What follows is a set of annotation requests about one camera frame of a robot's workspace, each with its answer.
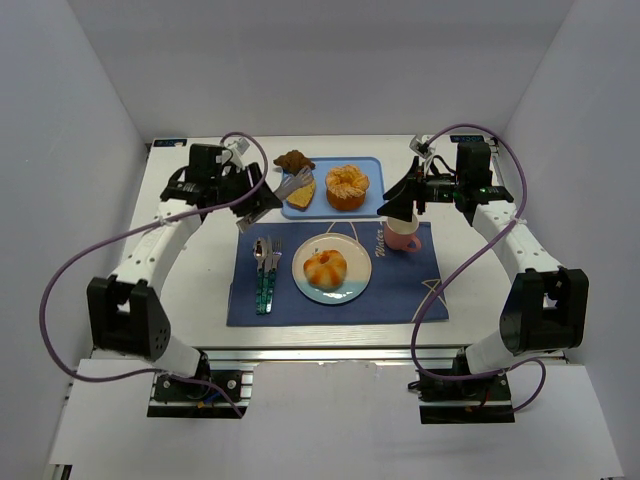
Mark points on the cream and blue plate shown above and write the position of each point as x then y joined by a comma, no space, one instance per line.
359,268

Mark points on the fork with green handle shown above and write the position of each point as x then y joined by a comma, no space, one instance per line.
276,254

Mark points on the orange ring cake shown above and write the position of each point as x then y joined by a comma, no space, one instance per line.
346,187

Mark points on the knife with green handle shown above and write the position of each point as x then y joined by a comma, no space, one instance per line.
265,276

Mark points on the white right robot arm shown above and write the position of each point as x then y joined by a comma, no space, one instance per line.
546,306

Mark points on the light blue tray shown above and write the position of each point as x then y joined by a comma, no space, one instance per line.
320,208

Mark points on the brown croissant bread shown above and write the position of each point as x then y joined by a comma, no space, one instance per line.
293,161

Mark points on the white orange striped bun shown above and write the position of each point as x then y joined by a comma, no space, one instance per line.
325,270

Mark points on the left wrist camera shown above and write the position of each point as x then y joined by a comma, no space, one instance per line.
238,148

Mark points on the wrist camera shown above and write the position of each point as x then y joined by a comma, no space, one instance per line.
238,148
421,147

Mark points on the blue cloth placemat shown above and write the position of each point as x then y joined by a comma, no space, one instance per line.
400,281

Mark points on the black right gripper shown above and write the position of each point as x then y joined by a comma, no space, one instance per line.
419,188

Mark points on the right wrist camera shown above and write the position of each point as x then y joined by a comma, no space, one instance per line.
421,147

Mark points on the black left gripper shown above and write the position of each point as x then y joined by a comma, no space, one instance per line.
251,182

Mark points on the aluminium table frame rail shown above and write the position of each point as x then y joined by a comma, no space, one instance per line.
429,357

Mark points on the pink mug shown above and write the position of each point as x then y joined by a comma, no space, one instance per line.
401,235

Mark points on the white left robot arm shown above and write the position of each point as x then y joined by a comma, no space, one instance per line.
125,310

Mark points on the spoon with green handle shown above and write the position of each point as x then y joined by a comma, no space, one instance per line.
259,252

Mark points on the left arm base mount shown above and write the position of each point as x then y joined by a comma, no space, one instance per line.
178,400

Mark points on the sliced loaf bread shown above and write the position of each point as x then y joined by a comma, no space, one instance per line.
301,198

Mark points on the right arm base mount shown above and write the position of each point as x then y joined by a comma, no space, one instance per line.
474,402

